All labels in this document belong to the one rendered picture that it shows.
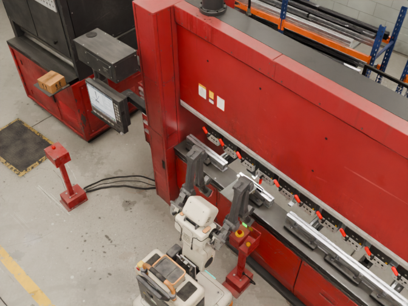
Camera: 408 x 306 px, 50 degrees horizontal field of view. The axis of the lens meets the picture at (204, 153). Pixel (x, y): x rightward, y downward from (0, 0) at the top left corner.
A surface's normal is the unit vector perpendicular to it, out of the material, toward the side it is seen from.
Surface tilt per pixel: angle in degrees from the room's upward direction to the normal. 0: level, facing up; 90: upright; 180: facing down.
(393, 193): 90
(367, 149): 90
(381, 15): 90
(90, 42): 0
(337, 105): 90
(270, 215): 0
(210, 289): 0
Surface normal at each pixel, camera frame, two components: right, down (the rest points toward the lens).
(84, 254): 0.00, -0.69
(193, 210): -0.50, -0.07
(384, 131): -0.73, 0.49
